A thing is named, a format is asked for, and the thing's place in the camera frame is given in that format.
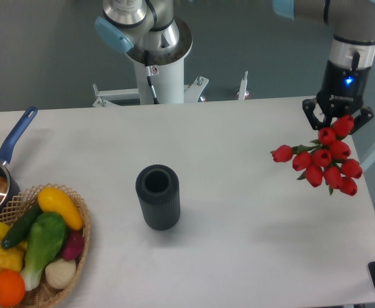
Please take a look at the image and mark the white levelling foot bracket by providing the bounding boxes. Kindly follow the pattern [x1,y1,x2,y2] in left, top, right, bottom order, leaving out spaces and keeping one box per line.
[237,71,249,101]

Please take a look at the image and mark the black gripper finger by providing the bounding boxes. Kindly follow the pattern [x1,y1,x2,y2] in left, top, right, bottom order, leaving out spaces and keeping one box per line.
[302,98,331,130]
[350,106,374,134]

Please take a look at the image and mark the green bok choy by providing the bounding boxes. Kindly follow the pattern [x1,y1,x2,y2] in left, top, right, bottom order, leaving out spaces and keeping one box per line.
[21,212,67,291]

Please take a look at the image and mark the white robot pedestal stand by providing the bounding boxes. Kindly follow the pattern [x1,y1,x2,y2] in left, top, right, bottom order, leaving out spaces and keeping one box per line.
[94,17,209,105]

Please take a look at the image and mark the dark green cucumber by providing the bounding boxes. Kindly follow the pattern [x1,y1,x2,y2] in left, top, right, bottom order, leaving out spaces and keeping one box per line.
[1,202,42,250]

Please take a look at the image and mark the woven wicker basket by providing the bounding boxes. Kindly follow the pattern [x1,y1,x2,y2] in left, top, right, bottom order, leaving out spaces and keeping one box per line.
[0,184,91,307]

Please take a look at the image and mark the yellow corn cob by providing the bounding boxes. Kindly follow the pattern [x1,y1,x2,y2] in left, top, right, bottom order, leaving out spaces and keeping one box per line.
[0,245,24,273]

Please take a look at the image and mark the white garlic bulb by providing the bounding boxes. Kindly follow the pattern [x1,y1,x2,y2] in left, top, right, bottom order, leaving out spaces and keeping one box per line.
[45,258,76,289]

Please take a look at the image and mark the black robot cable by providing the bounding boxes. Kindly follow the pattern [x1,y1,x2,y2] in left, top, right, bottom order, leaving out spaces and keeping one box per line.
[144,50,160,105]

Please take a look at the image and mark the dark grey ribbed vase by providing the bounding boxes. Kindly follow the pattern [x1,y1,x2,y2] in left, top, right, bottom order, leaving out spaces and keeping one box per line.
[135,164,181,231]

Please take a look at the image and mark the orange fruit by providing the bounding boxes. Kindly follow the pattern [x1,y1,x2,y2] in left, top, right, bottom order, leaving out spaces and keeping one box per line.
[0,270,26,307]

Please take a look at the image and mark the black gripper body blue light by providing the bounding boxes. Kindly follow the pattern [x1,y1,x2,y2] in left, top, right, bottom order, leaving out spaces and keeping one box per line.
[316,61,371,122]

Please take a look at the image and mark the yellow squash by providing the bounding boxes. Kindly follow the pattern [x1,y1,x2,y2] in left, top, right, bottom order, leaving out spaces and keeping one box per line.
[37,187,84,231]

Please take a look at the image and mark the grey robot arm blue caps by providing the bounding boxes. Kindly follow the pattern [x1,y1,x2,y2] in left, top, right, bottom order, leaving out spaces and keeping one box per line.
[94,1,375,130]

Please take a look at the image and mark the red tulip bouquet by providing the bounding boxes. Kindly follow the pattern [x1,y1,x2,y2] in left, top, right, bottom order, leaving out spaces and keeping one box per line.
[271,115,363,196]

